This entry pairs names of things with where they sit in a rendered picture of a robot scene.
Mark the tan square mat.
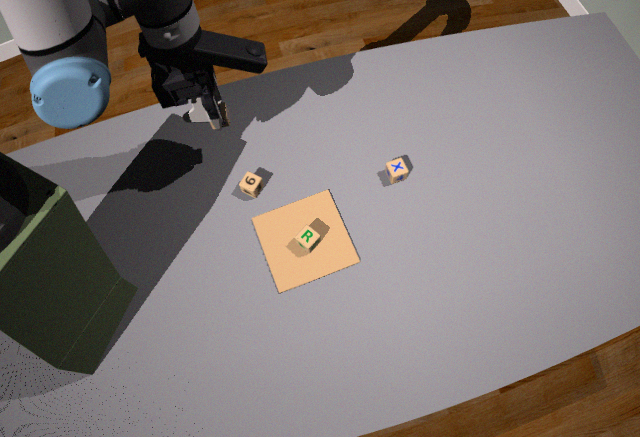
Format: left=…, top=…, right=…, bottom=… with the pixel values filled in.
left=252, top=190, right=360, bottom=293

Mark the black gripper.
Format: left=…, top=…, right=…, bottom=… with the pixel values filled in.
left=138, top=24, right=224, bottom=131

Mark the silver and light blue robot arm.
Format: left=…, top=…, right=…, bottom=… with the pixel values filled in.
left=0, top=0, right=268, bottom=253

